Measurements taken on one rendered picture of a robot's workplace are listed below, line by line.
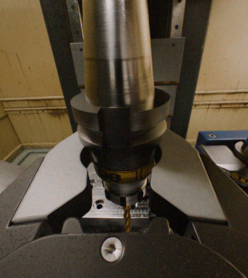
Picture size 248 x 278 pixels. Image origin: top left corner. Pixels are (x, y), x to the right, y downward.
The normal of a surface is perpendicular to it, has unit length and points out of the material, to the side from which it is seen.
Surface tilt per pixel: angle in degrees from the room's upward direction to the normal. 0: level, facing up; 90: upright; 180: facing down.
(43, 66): 90
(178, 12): 90
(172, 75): 90
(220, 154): 0
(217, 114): 90
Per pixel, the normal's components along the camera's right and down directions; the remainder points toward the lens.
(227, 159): -0.04, -0.86
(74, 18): -0.03, 0.52
